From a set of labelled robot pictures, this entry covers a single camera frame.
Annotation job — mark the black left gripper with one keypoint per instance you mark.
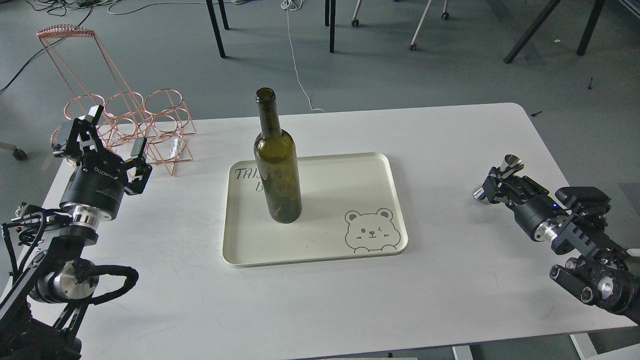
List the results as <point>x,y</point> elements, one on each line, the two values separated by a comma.
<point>101,177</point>

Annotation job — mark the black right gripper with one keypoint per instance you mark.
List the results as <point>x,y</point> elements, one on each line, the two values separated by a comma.
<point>536,213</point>

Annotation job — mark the silver steel jigger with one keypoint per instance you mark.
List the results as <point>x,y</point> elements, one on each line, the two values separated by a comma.
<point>511,164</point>

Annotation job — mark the dark green wine bottle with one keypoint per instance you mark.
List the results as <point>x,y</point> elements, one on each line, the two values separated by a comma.
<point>276,158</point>

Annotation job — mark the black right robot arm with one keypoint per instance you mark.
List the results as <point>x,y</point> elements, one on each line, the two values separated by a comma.
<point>574,219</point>

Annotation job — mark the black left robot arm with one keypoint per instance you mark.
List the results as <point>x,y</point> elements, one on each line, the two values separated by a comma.
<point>52,285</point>

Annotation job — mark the cream bear serving tray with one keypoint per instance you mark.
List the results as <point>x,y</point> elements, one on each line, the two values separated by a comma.
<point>350,209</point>

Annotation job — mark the black table legs left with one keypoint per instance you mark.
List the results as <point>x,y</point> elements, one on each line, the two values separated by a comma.
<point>216,26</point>

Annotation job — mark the white rolling chair base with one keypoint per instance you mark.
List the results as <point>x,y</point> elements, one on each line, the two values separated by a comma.
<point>413,46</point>

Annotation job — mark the black table legs centre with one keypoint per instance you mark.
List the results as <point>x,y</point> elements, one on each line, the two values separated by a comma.
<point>330,22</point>

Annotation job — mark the copper wire bottle rack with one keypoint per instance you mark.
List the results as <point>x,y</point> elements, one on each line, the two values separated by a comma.
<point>162,116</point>

